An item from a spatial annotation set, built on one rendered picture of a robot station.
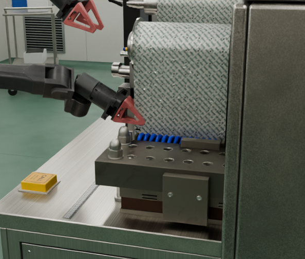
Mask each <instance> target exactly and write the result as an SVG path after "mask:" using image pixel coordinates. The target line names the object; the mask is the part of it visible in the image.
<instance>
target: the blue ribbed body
mask: <svg viewBox="0 0 305 259"><path fill-rule="evenodd" d="M183 137H186V136H183ZM183 137H180V136H176V137H175V136H174V135H171V136H168V135H164V136H162V135H161V134H159V135H156V134H152V135H151V134H150V133H147V134H144V133H140V134H139V135H138V138H137V140H142V141H154V142H166V143H178V144H181V139H182V138H183Z"/></svg>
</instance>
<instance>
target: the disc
mask: <svg viewBox="0 0 305 259"><path fill-rule="evenodd" d="M139 22H144V19H143V18H142V17H139V18H137V19H136V21H135V23H134V26H133V29H132V34H131V42H130V57H131V64H132V68H133V70H134V37H135V31H136V28H137V25H138V23H139Z"/></svg>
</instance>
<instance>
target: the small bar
mask: <svg viewBox="0 0 305 259"><path fill-rule="evenodd" d="M181 147H188V148H196V149H207V150H220V148H221V140H211V139H199V138H186V137H183V138H182V139H181Z"/></svg>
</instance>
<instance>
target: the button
mask: <svg viewBox="0 0 305 259"><path fill-rule="evenodd" d="M56 182H57V175H56V174H49V173H39V172H32V173H31V174H30V175H29V176H28V177H26V178H25V179H24V180H23V181H21V187H22V190H30V191H39V192H47V191H48V190H49V189H50V188H51V187H52V186H53V185H54V184H55V183H56Z"/></svg>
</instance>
